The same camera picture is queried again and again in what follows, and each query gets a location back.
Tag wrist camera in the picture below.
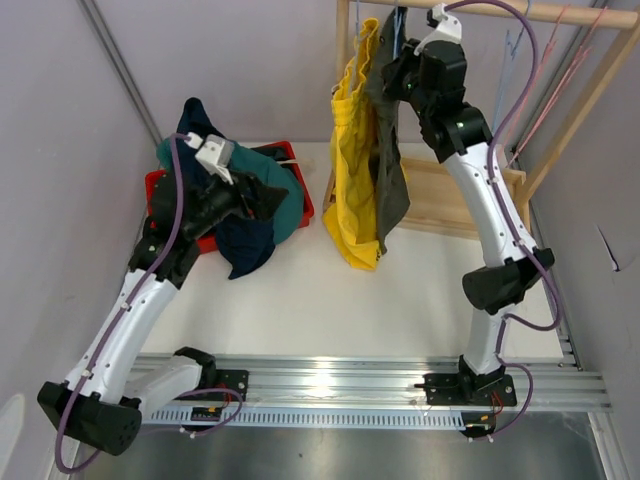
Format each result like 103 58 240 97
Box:
414 3 462 56
185 132 235 185

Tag blue hanger of olive shorts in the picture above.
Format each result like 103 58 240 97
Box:
392 1 406 60

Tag wooden clothes rack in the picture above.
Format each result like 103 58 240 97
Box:
322 0 640 241

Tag blue hanger of navy shorts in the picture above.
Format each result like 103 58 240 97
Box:
492 25 526 133

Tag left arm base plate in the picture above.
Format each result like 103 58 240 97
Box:
199 369 250 402

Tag yellow shorts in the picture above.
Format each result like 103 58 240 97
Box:
323 18 381 271

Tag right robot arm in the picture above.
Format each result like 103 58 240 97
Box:
323 36 554 404

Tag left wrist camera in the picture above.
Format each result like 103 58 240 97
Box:
185 132 235 185

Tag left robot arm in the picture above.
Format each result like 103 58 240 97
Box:
37 174 255 456

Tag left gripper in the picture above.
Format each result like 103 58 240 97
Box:
184 164 288 240

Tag blue hanger of yellow shorts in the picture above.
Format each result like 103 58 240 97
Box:
331 0 366 96

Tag purple cable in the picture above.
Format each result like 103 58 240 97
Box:
54 132 244 474
447 0 561 446

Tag aluminium rail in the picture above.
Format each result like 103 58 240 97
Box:
67 355 614 414

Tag red plastic bin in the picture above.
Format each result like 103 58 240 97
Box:
144 140 314 254

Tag olive green shorts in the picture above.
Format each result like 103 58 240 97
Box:
365 12 410 253

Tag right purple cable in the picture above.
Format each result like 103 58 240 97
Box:
447 0 561 446

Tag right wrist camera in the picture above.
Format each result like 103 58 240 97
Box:
414 3 462 56

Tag navy blue shorts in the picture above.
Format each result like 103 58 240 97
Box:
177 97 275 280

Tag pink hanger of teal shorts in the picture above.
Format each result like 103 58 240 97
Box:
505 1 596 168

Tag teal green shorts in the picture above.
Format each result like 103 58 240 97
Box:
176 134 304 245

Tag slotted cable duct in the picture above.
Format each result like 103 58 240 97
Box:
142 405 465 431

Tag dark grey shorts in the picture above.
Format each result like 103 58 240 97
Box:
251 144 292 164

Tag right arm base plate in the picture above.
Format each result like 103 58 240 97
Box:
413 373 517 407

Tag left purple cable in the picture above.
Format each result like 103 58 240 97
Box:
54 132 244 474

